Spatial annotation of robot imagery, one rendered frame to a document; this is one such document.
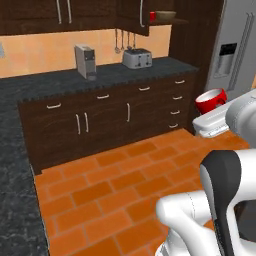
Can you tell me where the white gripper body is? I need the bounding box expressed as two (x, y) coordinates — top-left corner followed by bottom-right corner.
(192, 106), (235, 139)

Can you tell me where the dark wood base cabinet door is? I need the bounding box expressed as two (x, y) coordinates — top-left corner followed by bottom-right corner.
(22, 111), (84, 175)
(125, 95), (167, 142)
(81, 103), (127, 156)

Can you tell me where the dark wood cabinet shelf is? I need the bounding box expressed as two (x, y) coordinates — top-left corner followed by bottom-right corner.
(148, 18), (190, 27)

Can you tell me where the open dark wood cabinet door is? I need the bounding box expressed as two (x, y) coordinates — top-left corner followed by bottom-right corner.
(114, 0), (150, 37)

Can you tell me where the dark wood drawer front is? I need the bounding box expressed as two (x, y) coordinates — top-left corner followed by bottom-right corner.
(125, 80), (166, 100)
(18, 94), (83, 118)
(165, 88), (196, 107)
(165, 117), (195, 135)
(81, 87), (126, 108)
(165, 103), (196, 121)
(165, 73), (197, 92)

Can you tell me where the red cup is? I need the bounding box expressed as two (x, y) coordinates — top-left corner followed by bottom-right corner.
(194, 87), (229, 115)

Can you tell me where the stainless steel fridge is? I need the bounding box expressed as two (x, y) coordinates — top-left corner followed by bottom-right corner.
(204, 0), (256, 102)

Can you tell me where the dark wood tall panel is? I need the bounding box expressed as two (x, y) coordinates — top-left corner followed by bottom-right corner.
(168, 0), (225, 134)

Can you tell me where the silver toaster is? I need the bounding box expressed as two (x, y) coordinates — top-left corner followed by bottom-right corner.
(121, 47), (154, 70)

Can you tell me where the olive green bowl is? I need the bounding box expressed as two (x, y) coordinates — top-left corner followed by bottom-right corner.
(155, 10), (177, 22)

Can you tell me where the hanging metal ladle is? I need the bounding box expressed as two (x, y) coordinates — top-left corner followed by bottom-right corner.
(114, 28), (121, 55)

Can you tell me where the grey coffee machine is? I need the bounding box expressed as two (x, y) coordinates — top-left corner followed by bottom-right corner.
(74, 43), (98, 81)

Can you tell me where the silver open door handle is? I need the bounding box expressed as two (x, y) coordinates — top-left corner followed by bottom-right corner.
(138, 0), (146, 29)

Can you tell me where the dark wood wall cabinet door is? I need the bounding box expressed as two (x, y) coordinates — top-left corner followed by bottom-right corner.
(63, 0), (116, 33)
(0, 0), (65, 37)

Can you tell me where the silver wall cabinet handle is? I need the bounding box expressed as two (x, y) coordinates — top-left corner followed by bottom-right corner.
(55, 0), (63, 25)
(65, 0), (73, 25)

